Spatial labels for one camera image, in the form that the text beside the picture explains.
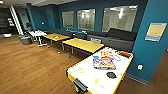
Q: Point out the long wooden bench table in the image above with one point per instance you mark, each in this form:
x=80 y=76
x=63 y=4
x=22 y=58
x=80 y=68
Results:
x=83 y=45

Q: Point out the small blue disc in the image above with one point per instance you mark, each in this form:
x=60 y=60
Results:
x=96 y=57

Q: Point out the green ball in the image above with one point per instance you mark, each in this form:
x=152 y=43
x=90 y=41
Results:
x=81 y=70

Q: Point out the red yellow board game box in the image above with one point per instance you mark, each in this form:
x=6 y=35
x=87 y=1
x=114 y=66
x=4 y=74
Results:
x=106 y=53

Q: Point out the dark grey sofa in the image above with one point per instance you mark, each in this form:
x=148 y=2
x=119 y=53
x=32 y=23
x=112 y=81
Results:
x=113 y=44
x=65 y=32

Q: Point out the purple board game box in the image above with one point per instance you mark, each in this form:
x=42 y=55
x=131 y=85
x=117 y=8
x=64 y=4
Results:
x=104 y=64

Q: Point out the interior glass window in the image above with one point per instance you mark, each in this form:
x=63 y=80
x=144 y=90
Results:
x=67 y=19
x=86 y=20
x=120 y=18

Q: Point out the wooden air hockey table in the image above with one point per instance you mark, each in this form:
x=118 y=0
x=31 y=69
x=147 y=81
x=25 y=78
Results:
x=90 y=76

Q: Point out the wooden rectangular table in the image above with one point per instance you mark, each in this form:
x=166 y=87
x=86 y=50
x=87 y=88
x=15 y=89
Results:
x=55 y=36

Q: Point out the black sofa back cushion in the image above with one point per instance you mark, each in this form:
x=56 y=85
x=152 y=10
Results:
x=121 y=34

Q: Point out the red orange flat object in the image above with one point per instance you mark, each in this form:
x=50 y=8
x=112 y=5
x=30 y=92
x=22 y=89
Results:
x=125 y=54

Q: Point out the small white table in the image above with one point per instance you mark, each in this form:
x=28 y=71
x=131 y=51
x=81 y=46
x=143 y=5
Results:
x=37 y=34

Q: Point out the dark round ottoman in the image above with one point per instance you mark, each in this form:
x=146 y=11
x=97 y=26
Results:
x=25 y=40

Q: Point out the white round low table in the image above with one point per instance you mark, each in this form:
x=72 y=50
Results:
x=6 y=34

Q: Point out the white wall switch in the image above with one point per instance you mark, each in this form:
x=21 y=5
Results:
x=42 y=23

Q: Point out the white wall outlet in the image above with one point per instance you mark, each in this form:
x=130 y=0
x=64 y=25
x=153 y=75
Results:
x=140 y=67

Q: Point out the yellow wall notice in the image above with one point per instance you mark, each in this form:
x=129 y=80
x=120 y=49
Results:
x=155 y=32

